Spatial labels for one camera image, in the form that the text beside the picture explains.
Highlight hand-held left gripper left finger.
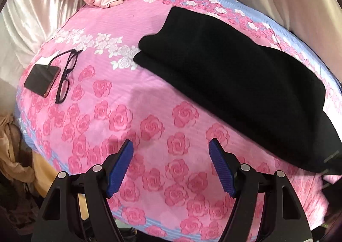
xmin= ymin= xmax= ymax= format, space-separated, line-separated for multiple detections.
xmin=31 ymin=140 xmax=134 ymax=242

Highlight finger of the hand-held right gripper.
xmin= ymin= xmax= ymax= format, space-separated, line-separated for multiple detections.
xmin=322 ymin=148 xmax=342 ymax=176

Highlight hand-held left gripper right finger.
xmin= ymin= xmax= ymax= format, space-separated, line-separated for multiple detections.
xmin=208 ymin=138 xmax=314 ymax=242

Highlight black pants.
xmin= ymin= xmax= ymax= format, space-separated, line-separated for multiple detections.
xmin=133 ymin=6 xmax=342 ymax=176

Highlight pink floral bed sheet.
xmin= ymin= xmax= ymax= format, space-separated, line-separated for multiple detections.
xmin=16 ymin=0 xmax=342 ymax=242

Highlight beige crumpled cloth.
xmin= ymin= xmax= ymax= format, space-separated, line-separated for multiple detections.
xmin=0 ymin=115 xmax=36 ymax=192

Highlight dark smartphone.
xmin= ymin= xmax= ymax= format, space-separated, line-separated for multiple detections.
xmin=24 ymin=64 xmax=60 ymax=98

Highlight white satin curtain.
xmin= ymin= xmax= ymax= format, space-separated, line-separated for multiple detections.
xmin=0 ymin=0 xmax=87 ymax=84

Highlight black frame eyeglasses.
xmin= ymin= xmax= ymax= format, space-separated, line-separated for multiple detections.
xmin=47 ymin=49 xmax=83 ymax=104

